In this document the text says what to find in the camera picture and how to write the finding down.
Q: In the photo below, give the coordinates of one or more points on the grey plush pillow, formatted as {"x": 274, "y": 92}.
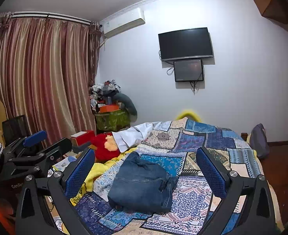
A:
{"x": 127, "y": 104}

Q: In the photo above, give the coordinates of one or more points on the red plush toy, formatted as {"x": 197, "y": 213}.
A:
{"x": 105, "y": 147}

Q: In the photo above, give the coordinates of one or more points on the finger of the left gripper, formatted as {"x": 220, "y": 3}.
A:
{"x": 51, "y": 153}
{"x": 33, "y": 142}

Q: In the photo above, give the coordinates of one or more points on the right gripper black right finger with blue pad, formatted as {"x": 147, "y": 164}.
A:
{"x": 257, "y": 215}

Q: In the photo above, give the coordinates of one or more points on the white air conditioner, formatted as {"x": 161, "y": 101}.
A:
{"x": 124, "y": 22}

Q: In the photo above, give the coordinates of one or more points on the red white box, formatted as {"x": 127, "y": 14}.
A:
{"x": 82, "y": 137}

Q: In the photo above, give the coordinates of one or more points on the orange sleeve forearm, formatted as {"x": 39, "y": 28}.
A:
{"x": 7, "y": 218}

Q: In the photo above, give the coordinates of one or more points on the pile of clutter clothes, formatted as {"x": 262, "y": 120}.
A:
{"x": 102, "y": 94}

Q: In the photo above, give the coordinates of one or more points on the dark blue backpack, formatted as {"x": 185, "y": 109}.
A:
{"x": 259, "y": 142}

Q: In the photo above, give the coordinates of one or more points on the orange box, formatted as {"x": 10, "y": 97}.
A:
{"x": 109, "y": 108}

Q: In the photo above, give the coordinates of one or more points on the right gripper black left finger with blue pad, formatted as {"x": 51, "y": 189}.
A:
{"x": 33, "y": 215}

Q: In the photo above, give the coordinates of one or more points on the green storage box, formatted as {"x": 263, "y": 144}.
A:
{"x": 112, "y": 121}

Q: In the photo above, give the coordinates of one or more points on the black wall television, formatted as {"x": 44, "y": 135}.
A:
{"x": 185, "y": 44}

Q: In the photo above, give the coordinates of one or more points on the striped red gold curtain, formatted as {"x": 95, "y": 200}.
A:
{"x": 47, "y": 69}

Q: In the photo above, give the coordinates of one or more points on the white shirt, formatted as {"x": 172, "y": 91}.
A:
{"x": 126, "y": 139}

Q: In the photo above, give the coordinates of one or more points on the small black wall monitor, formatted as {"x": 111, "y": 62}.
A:
{"x": 188, "y": 71}

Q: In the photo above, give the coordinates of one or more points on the blue denim jacket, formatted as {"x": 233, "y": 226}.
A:
{"x": 142, "y": 186}

